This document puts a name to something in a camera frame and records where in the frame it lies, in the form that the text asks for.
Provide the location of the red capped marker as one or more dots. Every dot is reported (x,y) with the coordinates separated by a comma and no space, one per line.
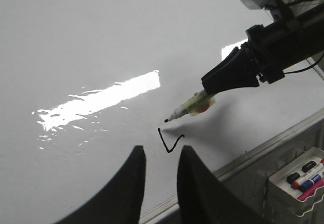
(307,175)

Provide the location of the white plastic marker tray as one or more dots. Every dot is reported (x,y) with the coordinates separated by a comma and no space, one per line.
(297,189)

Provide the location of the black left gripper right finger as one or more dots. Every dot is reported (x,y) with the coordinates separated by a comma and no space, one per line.
(204,199)

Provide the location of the pink highlighter marker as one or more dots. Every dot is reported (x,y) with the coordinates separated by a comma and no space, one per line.
(310,191)

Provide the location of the white black-tipped whiteboard marker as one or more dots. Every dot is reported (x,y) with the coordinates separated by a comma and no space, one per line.
(199,103)

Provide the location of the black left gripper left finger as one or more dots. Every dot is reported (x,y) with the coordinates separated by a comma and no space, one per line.
(120,200)

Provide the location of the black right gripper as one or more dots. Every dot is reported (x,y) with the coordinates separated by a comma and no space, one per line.
(273,48)

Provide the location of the blue capped marker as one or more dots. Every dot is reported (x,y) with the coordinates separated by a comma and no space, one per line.
(310,182)

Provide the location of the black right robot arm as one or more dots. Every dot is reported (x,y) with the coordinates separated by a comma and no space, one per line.
(310,24)

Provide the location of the white whiteboard with metal frame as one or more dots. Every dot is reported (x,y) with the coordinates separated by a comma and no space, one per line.
(84,81)

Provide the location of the grey slotted metal panel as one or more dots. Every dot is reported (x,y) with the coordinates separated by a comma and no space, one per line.
(263,185)

